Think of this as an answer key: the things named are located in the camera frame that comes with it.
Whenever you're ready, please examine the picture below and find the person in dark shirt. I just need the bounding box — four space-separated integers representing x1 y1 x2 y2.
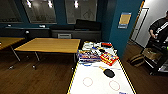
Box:
148 10 168 48

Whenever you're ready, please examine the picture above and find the yellow wall sign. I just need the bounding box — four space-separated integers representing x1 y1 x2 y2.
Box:
118 12 133 30

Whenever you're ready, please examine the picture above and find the long wooden table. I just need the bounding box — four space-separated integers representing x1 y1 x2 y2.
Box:
13 37 82 70

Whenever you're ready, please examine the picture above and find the red black flat box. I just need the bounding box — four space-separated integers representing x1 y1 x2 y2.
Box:
101 41 113 47

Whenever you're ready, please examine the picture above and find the brown backpack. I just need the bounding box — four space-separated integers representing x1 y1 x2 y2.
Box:
128 53 146 68

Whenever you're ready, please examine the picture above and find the short wooden table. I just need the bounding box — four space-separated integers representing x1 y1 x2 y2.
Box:
0 36 26 63

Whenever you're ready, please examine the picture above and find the white bowl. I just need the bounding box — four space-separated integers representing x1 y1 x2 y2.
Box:
82 40 98 50

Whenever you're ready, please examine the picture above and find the dark framed window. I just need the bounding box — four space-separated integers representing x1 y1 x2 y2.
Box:
0 0 23 24
21 0 58 25
64 0 99 26

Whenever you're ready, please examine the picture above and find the small black object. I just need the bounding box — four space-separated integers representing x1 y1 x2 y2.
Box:
103 68 116 79

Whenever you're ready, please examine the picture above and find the light wood gaming table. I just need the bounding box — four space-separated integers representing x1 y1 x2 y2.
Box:
67 40 137 94

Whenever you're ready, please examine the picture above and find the dark sofa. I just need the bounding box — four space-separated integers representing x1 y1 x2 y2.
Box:
49 18 103 43

